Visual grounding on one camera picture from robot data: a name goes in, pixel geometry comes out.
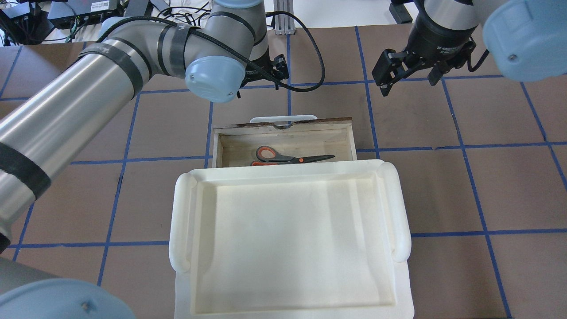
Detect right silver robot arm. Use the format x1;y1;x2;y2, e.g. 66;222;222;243
371;0;567;96

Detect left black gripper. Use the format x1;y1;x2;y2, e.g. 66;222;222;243
240;51;289;89

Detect light wooden drawer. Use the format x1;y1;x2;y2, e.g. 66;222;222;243
210;115;357;168

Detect orange grey scissors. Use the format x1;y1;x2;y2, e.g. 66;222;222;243
250;145;335;166

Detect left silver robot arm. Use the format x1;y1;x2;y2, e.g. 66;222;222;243
0;0;275;251

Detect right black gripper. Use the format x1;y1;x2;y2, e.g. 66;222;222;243
371;7;477;97

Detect black power adapter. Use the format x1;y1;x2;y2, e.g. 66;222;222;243
388;0;413;24

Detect aluminium frame post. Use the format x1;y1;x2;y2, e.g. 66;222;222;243
273;0;296;35

